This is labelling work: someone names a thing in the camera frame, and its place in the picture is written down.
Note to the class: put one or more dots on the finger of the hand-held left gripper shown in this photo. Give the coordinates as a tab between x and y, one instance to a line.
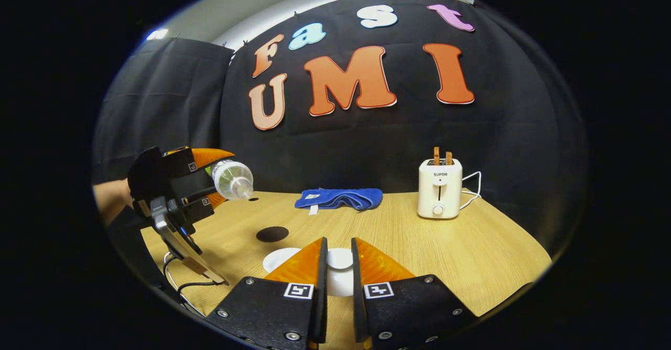
209	201
181	164

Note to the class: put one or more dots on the blue towel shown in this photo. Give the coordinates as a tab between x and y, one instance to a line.
341	198

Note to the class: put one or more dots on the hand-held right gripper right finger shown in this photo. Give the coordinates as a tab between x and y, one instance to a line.
358	297

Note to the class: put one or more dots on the black backdrop cloth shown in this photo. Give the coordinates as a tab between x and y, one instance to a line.
367	145

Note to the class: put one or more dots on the white toaster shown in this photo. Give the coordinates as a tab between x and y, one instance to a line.
439	190

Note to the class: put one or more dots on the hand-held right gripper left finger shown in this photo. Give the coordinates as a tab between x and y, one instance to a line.
321	297

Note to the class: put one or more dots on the clear plastic water bottle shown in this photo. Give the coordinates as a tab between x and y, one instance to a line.
233	179

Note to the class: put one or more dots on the round dark coaster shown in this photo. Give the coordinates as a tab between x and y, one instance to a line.
272	234

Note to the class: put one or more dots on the white teacup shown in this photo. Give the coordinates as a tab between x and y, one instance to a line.
278	260

